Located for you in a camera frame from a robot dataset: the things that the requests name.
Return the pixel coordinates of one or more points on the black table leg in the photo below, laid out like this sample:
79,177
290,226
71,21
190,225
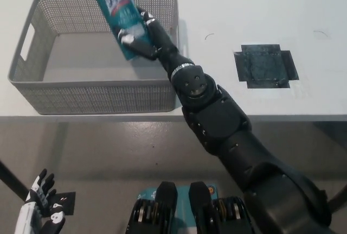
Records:
12,179
337,198

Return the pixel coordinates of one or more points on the robot body black teal blocks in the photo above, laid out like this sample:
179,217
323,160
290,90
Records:
195,212

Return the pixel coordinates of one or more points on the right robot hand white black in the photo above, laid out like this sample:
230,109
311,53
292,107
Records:
160,38

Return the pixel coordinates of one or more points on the grey perforated plastic basket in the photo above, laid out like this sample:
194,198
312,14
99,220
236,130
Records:
81,63

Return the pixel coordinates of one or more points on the black tape patch on table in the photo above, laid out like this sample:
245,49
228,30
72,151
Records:
265,65

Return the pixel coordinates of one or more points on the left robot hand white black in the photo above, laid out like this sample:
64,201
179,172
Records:
38,212

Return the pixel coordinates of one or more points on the black floor tape patch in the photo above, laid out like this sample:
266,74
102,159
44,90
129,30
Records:
67,198

